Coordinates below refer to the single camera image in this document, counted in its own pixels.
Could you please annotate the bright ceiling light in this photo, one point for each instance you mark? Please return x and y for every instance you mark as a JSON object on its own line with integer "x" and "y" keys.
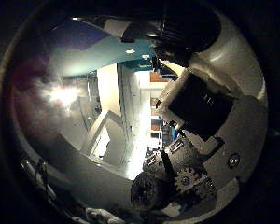
{"x": 63, "y": 95}

